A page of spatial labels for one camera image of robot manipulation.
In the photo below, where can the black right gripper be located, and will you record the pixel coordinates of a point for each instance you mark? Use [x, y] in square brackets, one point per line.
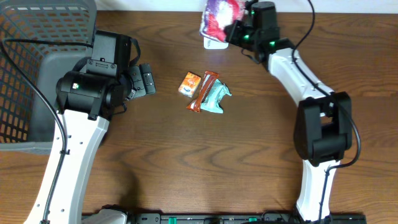
[233, 37]

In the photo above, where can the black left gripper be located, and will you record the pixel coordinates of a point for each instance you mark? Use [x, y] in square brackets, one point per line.
[147, 78]

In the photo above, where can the purple pink pad package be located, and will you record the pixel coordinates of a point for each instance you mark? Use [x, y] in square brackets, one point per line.
[217, 15]

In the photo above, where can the small orange packet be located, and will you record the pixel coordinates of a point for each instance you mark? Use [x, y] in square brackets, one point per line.
[189, 84]

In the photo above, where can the red orange snack bar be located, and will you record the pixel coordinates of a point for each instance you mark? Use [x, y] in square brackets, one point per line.
[209, 80]

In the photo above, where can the teal snack wrapper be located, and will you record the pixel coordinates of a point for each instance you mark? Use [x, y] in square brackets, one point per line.
[215, 95]

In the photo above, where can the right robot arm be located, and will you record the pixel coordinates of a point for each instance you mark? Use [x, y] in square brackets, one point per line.
[322, 131]

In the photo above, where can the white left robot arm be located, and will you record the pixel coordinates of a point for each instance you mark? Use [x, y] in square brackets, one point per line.
[87, 103]

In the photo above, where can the white barcode scanner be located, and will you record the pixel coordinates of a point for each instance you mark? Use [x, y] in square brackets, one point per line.
[214, 45]

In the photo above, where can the grey plastic mesh basket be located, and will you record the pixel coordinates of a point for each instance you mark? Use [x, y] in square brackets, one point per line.
[46, 39]

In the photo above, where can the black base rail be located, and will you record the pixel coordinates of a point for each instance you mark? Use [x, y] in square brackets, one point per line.
[268, 217]

